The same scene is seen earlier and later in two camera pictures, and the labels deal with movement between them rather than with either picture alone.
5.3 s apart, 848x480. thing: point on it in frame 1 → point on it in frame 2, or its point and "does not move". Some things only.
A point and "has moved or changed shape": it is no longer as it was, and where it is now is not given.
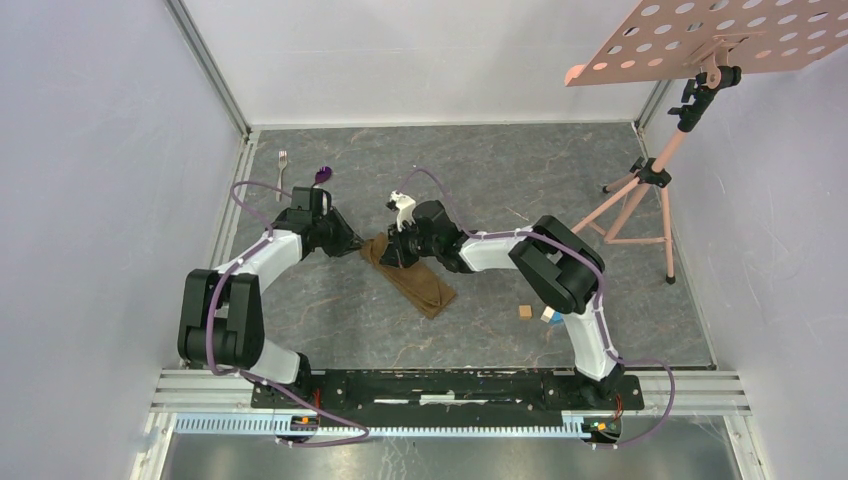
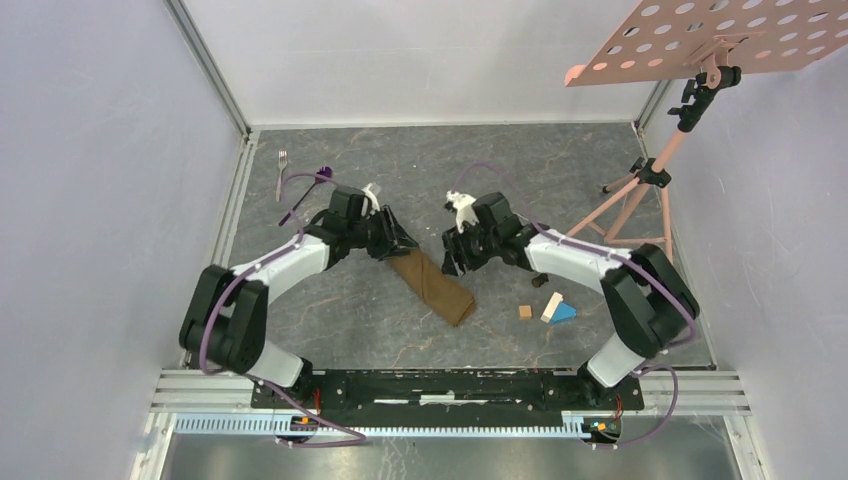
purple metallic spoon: x=322 y=175 does not move
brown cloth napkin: x=415 y=285 has moved or changed shape
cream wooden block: x=547 y=314 does not move
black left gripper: x=348 y=239 → x=393 y=238
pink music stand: x=716 y=38 does not move
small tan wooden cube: x=525 y=312 does not move
